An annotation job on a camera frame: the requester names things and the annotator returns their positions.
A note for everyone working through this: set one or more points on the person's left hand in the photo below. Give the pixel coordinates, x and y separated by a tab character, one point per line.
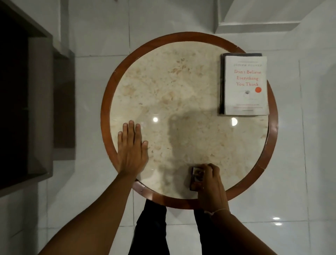
131	155

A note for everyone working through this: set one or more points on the person's right hand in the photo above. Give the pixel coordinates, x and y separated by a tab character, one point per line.
211	193

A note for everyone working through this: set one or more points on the person's right fingers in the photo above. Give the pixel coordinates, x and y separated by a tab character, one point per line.
210	173

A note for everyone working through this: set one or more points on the person's left little finger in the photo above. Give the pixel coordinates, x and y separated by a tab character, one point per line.
120	140

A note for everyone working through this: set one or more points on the person's left thumb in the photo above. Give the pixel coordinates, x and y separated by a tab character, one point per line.
145	149

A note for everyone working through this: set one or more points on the person's left middle finger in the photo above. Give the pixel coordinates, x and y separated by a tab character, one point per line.
131	132

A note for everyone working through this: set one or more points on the small dark card box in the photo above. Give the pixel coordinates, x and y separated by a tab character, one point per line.
195	181

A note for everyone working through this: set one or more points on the person's left forearm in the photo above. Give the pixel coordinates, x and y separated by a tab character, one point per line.
97	218

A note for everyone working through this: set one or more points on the person's right forearm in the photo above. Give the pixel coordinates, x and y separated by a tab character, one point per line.
238	233

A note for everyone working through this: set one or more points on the round wood-rimmed marble table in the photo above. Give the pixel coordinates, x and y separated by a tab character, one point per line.
183	105

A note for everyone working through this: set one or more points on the person's dark trousers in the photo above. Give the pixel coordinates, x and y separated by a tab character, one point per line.
151	231

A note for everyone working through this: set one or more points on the dark hardcover book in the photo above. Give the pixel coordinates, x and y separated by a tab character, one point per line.
222	84

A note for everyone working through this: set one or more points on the white paperback book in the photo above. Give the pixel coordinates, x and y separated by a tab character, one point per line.
246	86

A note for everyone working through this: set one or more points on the dark wooden cabinet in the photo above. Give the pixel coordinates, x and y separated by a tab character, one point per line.
23	105

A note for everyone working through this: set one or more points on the white tiled step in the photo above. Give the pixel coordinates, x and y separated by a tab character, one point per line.
252	25

